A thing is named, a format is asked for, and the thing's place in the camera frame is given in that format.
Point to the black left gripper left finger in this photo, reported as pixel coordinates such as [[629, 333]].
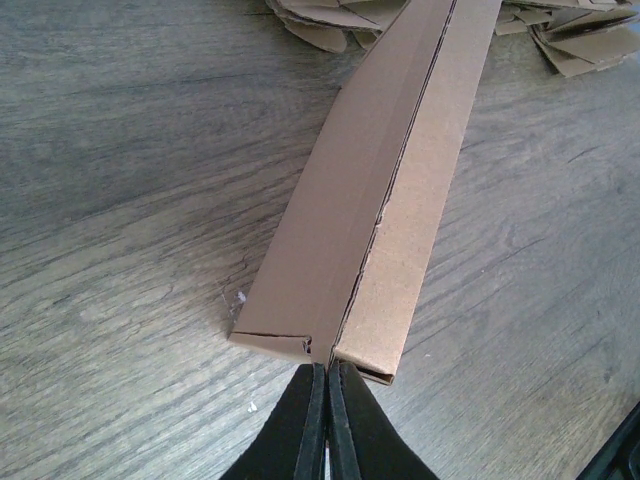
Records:
[[291, 443]]

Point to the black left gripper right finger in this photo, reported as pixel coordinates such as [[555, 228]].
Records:
[[363, 444]]

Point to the cardboard box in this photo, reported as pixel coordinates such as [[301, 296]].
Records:
[[343, 272]]

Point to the stack of flat cardboard blanks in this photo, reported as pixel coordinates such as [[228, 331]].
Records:
[[575, 37]]

